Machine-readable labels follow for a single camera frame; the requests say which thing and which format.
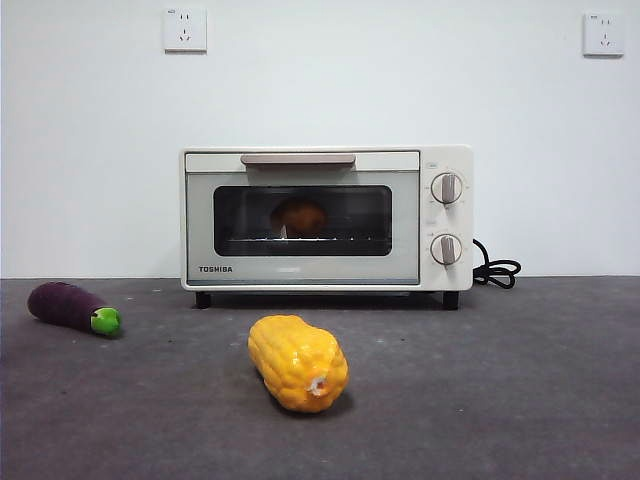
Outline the cream toaster oven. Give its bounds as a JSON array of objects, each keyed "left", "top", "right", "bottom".
[{"left": 180, "top": 144, "right": 474, "bottom": 310}]

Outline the purple toy eggplant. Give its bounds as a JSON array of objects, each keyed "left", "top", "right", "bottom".
[{"left": 26, "top": 281, "right": 124, "bottom": 337}]

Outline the brown toy potato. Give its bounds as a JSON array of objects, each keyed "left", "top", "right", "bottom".
[{"left": 271, "top": 198, "right": 329, "bottom": 237}]

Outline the white wall socket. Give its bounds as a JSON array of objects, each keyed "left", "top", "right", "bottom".
[
  {"left": 163, "top": 7, "right": 208, "bottom": 55},
  {"left": 582, "top": 13, "right": 625, "bottom": 59}
]

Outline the yellow toy corn cob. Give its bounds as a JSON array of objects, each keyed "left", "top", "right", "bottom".
[{"left": 247, "top": 313, "right": 350, "bottom": 414}]

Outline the cream oven knob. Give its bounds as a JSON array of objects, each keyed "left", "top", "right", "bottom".
[
  {"left": 429, "top": 233, "right": 464, "bottom": 266},
  {"left": 429, "top": 172, "right": 464, "bottom": 205}
]

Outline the black oven power cord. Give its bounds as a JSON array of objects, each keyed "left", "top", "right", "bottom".
[{"left": 472, "top": 238, "right": 522, "bottom": 291}]

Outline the oven door with beige handle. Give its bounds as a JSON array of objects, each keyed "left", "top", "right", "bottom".
[{"left": 184, "top": 151, "right": 421, "bottom": 287}]

